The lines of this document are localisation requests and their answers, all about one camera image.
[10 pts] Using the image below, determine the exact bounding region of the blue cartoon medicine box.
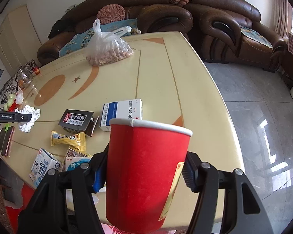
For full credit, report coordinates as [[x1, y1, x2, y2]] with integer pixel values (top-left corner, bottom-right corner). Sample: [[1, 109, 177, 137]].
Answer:
[[65, 157, 91, 171]]

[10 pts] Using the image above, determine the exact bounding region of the brown patterned box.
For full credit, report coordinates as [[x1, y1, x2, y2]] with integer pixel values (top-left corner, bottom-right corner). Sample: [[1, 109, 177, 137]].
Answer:
[[60, 146, 92, 172]]

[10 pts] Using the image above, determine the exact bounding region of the gold snack wrapper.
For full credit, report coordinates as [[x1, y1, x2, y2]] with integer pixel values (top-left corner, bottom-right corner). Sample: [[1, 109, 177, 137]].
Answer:
[[51, 130, 86, 152]]

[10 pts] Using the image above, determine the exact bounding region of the white tissue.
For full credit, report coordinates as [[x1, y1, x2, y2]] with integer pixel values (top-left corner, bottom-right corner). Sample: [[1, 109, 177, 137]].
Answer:
[[15, 105, 41, 133]]

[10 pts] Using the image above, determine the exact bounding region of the black cardboard box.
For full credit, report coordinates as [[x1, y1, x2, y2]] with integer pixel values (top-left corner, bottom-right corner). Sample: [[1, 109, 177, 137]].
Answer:
[[58, 109, 99, 137]]

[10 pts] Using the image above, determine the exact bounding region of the red paper cup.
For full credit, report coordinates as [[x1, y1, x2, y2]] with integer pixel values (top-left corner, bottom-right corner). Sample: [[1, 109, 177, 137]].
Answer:
[[106, 118, 193, 233]]

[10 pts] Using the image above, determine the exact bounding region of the white milk carton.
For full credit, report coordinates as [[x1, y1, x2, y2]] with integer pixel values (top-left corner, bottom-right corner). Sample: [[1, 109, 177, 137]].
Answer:
[[29, 148, 61, 188]]

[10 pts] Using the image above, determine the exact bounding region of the white blue medicine box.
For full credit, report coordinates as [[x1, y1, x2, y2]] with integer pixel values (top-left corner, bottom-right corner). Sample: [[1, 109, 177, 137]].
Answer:
[[100, 99, 142, 132]]

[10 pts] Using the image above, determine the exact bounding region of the green clip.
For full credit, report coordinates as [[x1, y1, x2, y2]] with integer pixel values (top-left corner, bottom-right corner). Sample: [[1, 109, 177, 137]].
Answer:
[[4, 124, 10, 132]]

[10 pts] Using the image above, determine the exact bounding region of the smartphone with pink case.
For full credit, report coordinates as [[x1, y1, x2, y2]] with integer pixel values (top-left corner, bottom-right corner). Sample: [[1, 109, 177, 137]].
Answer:
[[0, 126, 15, 156]]

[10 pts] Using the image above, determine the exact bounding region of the floral patterned sofa cover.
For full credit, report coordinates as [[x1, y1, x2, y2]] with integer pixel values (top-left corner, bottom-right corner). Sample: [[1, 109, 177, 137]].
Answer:
[[0, 59, 39, 113]]

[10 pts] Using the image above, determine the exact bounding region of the glass jar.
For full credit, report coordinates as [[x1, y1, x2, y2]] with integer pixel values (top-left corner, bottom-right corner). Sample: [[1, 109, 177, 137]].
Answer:
[[16, 67, 34, 90]]

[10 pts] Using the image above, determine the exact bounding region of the small red cup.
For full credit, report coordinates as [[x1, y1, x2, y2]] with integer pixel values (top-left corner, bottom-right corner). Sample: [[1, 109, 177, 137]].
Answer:
[[34, 67, 41, 75]]

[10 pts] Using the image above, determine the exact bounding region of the red plastic stool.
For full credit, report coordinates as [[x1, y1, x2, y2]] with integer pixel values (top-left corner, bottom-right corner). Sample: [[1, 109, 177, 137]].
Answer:
[[5, 183, 35, 233]]

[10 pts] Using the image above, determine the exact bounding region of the cream wooden door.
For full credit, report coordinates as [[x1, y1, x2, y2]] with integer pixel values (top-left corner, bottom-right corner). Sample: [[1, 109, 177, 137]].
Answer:
[[0, 5, 42, 75]]

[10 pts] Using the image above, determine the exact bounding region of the blue floral seat cover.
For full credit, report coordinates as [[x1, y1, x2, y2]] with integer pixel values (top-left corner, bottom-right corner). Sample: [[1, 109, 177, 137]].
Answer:
[[58, 19, 141, 57]]

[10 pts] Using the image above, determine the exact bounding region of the plastic bag of peanuts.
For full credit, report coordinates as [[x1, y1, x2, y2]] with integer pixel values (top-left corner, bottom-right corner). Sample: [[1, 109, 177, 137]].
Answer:
[[85, 19, 134, 66]]

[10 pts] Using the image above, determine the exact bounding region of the brown leather armchair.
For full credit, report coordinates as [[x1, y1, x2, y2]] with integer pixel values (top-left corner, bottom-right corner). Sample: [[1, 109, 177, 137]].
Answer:
[[185, 0, 287, 72]]

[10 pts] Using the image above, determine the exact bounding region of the pink round cushion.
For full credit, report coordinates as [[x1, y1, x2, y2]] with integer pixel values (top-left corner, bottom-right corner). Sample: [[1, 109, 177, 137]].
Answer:
[[96, 4, 125, 24]]

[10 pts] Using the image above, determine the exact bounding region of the brown leather sofa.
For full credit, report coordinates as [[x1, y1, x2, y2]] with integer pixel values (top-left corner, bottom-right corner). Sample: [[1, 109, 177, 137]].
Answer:
[[37, 0, 193, 66]]

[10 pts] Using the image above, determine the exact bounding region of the beige window curtain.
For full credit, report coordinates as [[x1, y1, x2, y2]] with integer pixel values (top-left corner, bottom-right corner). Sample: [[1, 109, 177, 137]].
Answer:
[[272, 0, 292, 36]]

